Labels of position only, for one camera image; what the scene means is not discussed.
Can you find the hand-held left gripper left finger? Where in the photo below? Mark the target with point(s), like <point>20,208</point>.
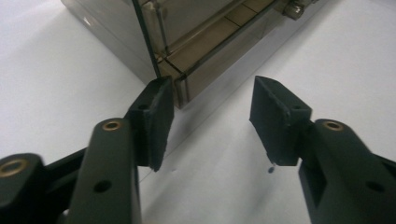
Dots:
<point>152,124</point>

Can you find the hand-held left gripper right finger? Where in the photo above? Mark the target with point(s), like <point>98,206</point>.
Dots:
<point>274,124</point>

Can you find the smoky transparent drawer box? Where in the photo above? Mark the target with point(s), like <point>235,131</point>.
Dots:
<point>118,31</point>

